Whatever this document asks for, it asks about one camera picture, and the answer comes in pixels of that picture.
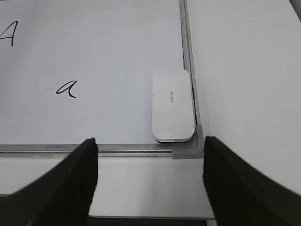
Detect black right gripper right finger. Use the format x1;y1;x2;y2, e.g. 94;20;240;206
203;136;301;226

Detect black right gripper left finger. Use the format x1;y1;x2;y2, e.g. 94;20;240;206
0;138;98;226

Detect white board eraser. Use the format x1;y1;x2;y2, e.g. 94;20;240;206
151;70;195;143

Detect white board with grey frame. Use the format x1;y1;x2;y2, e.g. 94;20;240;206
0;0;204;159

